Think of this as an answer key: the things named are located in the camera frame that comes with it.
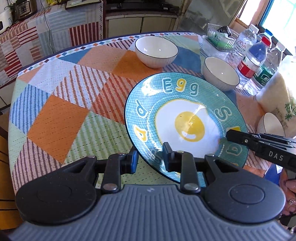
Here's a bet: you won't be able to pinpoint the clear water bottle white cap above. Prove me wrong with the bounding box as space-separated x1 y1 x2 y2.
226 24 259 68

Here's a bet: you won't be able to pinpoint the water bottle green label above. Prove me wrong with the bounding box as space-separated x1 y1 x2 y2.
243 41 285 96

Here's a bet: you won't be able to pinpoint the orange wooden chair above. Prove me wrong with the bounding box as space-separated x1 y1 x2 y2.
0 113 23 230

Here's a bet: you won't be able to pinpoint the water bottle blue cap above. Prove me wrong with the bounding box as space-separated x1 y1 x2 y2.
256 29 273 42

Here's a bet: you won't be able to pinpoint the black power cable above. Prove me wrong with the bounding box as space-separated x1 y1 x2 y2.
40 0 56 55

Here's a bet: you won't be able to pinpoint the striped counter cloth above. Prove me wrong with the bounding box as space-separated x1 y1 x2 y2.
1 2 103 85

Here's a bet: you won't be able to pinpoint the clear plastic basket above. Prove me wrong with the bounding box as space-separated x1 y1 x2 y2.
206 23 238 52

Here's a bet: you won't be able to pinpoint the white ribbed bowl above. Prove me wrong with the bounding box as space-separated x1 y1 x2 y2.
257 113 285 137
134 36 179 69
203 57 240 91

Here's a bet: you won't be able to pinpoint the person's hand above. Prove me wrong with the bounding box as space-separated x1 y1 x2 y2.
279 169 296 215

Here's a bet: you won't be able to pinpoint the teal egg plate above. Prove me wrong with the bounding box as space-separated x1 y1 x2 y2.
125 72 248 182

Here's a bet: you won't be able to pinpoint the black gas stove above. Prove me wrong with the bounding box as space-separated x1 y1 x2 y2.
105 0 179 14

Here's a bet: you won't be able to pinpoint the black pressure cooker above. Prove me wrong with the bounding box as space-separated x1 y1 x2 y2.
13 0 38 21

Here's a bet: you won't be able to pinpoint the water bottle red label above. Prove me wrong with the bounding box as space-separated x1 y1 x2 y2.
236 36 271 89

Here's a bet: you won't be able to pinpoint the black cutting board tray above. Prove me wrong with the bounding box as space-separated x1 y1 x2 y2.
65 0 102 9

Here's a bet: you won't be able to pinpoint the beige cabinet doors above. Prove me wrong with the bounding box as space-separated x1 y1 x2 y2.
105 14 179 38

